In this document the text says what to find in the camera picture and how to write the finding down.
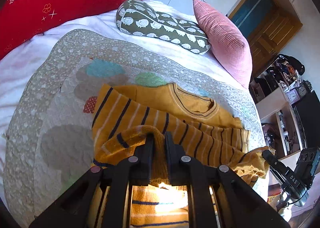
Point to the black television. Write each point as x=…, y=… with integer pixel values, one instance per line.
x=307, y=113

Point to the green hedgehog bolster pillow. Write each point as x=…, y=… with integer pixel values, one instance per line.
x=137, y=18

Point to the small white clock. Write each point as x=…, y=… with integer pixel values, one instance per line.
x=293, y=96

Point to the pink corduroy cushion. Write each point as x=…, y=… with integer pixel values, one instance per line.
x=228, y=45

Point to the patchwork heart quilt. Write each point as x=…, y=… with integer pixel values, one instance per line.
x=49, y=139

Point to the yellow striped knit sweater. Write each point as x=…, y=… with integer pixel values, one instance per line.
x=123, y=118

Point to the wooden door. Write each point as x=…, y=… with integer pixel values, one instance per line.
x=267, y=26

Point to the white shelf cabinet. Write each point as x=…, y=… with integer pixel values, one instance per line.
x=278, y=120

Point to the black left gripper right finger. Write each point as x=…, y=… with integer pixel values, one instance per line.
x=217, y=197

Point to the red long pillow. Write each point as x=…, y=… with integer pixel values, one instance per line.
x=23, y=19

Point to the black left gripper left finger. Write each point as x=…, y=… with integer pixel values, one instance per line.
x=101, y=197

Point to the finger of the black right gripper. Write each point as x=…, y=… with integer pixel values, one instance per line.
x=287, y=178

